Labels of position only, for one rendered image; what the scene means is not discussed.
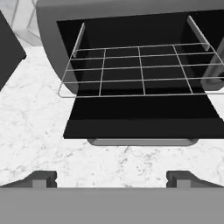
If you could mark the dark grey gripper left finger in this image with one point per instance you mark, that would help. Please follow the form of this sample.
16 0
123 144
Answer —
40 178

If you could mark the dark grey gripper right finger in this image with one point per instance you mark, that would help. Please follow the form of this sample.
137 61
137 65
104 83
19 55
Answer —
180 178

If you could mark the black toaster oven door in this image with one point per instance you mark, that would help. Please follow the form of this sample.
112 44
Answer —
143 119

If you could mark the grey toaster oven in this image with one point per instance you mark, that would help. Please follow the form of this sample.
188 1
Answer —
52 38

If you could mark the dark grey box appliance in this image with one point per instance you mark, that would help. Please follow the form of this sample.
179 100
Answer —
8 52

